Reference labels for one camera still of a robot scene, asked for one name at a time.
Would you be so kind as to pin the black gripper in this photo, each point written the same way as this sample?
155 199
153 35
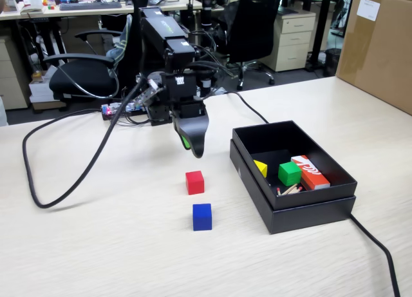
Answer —
180 87

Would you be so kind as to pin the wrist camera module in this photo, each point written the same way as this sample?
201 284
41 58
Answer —
149 91

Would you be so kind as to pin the controller circuit board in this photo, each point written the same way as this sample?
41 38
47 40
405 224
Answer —
111 110

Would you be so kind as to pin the blue wooden cube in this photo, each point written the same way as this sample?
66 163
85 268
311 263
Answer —
202 218

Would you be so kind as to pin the red wooden cube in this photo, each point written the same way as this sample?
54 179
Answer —
194 182

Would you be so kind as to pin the black open box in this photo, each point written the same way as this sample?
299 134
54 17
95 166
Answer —
322 213

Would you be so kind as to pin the large brown cardboard box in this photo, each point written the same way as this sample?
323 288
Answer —
380 52

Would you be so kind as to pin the beige background desk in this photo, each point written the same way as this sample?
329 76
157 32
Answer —
80 12

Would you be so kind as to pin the framed picture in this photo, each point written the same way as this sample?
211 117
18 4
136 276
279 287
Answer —
8 0

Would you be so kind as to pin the black mesh office chair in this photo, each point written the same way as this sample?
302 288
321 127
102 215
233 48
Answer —
251 26

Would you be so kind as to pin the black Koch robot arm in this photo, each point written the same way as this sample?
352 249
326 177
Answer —
161 26

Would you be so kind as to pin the black vertical pole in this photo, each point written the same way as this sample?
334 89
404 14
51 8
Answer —
206 20

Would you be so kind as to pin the beige cabinet with wide drawers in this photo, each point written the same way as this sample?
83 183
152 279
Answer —
13 84

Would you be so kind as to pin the black cardboard box tray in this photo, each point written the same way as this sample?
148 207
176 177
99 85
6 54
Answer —
322 195

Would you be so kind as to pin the stack of white boxes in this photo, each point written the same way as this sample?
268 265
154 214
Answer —
38 91

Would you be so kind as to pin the black computer keyboard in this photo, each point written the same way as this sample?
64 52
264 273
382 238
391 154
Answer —
90 6

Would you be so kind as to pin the wooden match red head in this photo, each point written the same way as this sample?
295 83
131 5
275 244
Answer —
299 188
295 187

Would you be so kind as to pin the beige three-drawer cabinet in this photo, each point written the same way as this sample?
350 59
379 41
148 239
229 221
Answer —
289 42

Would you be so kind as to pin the plaid cloth garment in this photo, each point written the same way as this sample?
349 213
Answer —
120 45

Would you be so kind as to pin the black office chair with armrests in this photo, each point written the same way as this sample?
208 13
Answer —
83 81

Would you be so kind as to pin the yellow wooden block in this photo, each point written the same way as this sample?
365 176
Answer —
262 169

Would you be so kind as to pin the colourful toy figure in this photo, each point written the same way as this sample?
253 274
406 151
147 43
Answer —
47 3

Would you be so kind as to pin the green wooden cube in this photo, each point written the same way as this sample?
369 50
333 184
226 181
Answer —
289 174

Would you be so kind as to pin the black waste bin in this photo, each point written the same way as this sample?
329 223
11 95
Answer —
332 63

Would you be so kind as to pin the orange white matchbox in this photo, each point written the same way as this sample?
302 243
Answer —
313 178

